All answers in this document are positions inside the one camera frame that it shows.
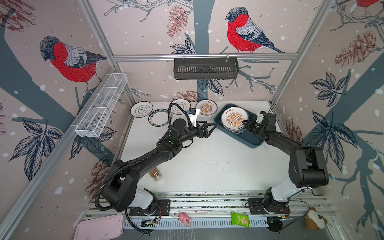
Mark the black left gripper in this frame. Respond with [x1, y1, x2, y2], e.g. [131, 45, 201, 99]
[177, 120, 216, 145]

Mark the sunburst plate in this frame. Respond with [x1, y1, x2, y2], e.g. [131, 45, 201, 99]
[196, 100, 218, 116]
[221, 107, 249, 132]

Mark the dark teal plastic bin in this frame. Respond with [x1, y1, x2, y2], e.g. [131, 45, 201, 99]
[214, 103, 264, 149]

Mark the white clover plate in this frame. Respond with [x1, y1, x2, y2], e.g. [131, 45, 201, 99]
[171, 99, 191, 115]
[130, 101, 154, 118]

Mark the small green rim plate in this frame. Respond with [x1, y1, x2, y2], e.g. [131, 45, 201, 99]
[148, 109, 169, 127]

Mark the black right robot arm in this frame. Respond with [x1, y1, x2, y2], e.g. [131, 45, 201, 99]
[243, 111, 329, 212]

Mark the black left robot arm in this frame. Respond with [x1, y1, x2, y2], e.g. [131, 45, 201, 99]
[95, 119, 217, 215]

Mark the spice jar with granules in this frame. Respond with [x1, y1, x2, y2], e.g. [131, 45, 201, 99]
[149, 168, 163, 182]

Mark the pink plush toy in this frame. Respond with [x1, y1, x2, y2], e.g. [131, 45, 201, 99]
[178, 212, 192, 227]

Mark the green snack packet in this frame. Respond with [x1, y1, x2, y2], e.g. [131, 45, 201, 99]
[231, 212, 250, 229]

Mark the brown white plush dog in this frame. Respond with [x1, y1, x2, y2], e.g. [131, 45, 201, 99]
[305, 207, 328, 231]

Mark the pink tray lid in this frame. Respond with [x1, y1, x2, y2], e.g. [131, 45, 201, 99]
[73, 214, 125, 240]

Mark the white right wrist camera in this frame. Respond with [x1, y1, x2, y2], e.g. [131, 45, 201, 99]
[256, 111, 265, 124]

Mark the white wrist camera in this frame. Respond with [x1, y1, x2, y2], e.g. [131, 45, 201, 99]
[256, 111, 265, 124]
[187, 108, 200, 127]

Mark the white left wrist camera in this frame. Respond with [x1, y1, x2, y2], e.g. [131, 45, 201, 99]
[187, 108, 200, 127]

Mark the black hanging wire basket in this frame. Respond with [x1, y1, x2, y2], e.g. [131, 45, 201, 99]
[174, 58, 239, 80]

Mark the aluminium horizontal frame bar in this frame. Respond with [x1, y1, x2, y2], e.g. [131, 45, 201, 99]
[113, 53, 299, 63]

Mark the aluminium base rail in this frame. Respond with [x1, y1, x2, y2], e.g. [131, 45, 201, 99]
[82, 190, 340, 232]

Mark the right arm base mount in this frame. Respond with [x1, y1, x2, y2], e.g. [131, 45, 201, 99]
[247, 195, 291, 215]

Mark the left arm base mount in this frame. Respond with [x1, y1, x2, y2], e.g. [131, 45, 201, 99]
[129, 199, 171, 217]

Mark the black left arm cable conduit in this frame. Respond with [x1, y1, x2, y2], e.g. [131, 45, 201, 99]
[94, 155, 157, 211]

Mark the aluminium frame post back right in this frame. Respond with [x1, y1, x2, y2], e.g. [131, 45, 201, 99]
[270, 0, 334, 105]

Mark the aluminium frame post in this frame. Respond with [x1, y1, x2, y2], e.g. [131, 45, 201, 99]
[270, 0, 334, 105]
[76, 0, 137, 106]

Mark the aluminium frame post back left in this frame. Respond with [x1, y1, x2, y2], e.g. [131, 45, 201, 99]
[76, 0, 137, 106]

